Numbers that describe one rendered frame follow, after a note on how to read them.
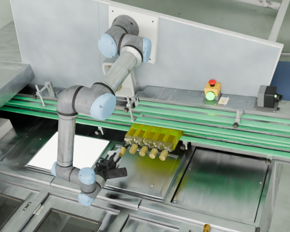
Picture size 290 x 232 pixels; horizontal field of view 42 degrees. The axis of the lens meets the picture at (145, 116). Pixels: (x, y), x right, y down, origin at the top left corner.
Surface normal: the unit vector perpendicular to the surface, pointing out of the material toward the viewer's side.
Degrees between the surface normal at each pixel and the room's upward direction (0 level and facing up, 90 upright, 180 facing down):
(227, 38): 0
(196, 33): 0
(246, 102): 90
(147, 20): 0
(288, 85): 90
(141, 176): 90
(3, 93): 90
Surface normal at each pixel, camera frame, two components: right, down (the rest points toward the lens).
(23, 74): 0.91, 0.13
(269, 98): -0.40, 0.60
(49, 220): -0.15, -0.79
